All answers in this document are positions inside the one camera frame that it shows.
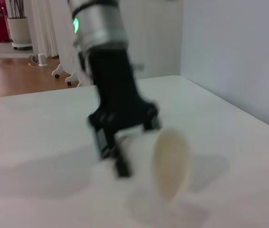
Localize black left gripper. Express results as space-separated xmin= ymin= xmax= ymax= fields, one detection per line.
xmin=86 ymin=42 xmax=162 ymax=179

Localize white paper cup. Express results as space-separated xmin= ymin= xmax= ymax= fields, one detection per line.
xmin=122 ymin=128 xmax=194 ymax=207

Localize small white cylinder device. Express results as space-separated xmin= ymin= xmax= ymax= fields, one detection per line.
xmin=37 ymin=53 xmax=47 ymax=68

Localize white rolling partition screen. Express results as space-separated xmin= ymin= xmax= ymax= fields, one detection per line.
xmin=26 ymin=0 xmax=94 ymax=87

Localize white round pot stand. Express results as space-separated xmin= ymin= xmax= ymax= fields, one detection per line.
xmin=11 ymin=42 xmax=33 ymax=51

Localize white plant pot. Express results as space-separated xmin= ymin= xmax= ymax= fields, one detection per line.
xmin=7 ymin=16 xmax=32 ymax=46

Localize red cabinet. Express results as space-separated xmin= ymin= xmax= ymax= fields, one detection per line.
xmin=0 ymin=0 xmax=12 ymax=44

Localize dry plant branches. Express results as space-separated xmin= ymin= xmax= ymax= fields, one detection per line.
xmin=6 ymin=0 xmax=28 ymax=19

